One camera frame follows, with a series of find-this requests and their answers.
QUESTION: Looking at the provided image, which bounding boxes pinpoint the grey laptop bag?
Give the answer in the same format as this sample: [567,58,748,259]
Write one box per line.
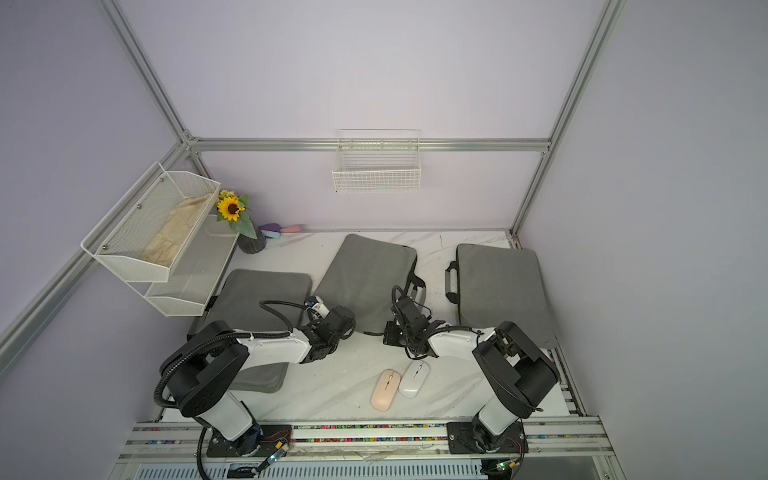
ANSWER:
[444,243,558,350]
[187,268,314,395]
[314,234,426,336]

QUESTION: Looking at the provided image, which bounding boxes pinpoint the beige cloth in basket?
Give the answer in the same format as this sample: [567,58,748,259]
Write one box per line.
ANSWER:
[139,194,213,267]

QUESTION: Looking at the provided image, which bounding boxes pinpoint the aluminium frame rails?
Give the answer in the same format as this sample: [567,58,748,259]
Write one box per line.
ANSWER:
[0,0,628,480]

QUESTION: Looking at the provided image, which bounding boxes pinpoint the white mesh shelf basket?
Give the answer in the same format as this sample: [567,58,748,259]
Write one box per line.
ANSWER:
[81,163,220,283]
[144,215,238,317]

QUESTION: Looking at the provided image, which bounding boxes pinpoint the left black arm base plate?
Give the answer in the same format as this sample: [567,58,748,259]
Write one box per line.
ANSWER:
[206,424,292,458]

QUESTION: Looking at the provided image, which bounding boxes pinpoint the artificial sunflower bouquet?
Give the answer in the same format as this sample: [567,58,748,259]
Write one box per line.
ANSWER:
[216,190,257,239]

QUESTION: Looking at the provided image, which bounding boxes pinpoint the lower white mesh shelf basket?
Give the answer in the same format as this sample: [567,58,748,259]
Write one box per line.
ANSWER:
[144,215,238,317]

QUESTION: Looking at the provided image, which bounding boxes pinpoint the pastel toy mushrooms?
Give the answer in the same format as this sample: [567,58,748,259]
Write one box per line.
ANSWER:
[259,223,304,239]

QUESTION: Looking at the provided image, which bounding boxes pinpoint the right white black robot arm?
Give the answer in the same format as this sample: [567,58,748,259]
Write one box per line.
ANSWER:
[384,285,560,453]

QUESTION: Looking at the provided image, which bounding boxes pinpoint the white wire wall basket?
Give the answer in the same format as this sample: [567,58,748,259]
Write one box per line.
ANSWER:
[332,129,422,194]

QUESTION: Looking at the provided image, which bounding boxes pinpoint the pink computer mouse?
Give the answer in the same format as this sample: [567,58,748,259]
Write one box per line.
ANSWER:
[370,369,401,412]

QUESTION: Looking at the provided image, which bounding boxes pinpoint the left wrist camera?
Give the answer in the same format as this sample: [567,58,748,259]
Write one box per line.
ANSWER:
[305,296,330,321]

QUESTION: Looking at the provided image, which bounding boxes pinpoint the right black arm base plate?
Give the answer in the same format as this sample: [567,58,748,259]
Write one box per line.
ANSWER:
[446,422,528,455]

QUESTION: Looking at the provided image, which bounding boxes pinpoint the upper white mesh shelf basket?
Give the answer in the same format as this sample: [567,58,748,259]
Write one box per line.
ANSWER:
[81,163,220,283]

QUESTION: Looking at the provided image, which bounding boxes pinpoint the white computer mouse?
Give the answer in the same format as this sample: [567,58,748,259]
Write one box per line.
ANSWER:
[398,360,430,399]

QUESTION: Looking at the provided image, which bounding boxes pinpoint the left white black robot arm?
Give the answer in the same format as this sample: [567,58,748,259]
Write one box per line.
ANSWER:
[153,297,356,457]

